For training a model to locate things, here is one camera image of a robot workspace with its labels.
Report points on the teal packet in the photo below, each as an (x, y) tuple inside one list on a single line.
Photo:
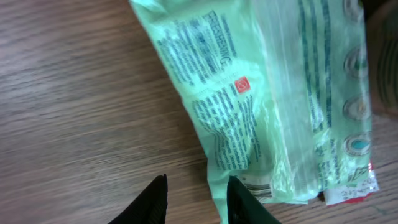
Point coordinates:
[(277, 91)]

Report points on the green lid jar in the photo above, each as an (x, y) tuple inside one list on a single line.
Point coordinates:
[(381, 33)]

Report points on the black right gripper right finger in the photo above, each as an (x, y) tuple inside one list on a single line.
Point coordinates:
[(243, 207)]

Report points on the red stick packet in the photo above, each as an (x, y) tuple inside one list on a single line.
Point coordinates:
[(353, 193)]

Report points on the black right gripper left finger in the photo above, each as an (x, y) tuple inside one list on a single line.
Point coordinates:
[(149, 207)]

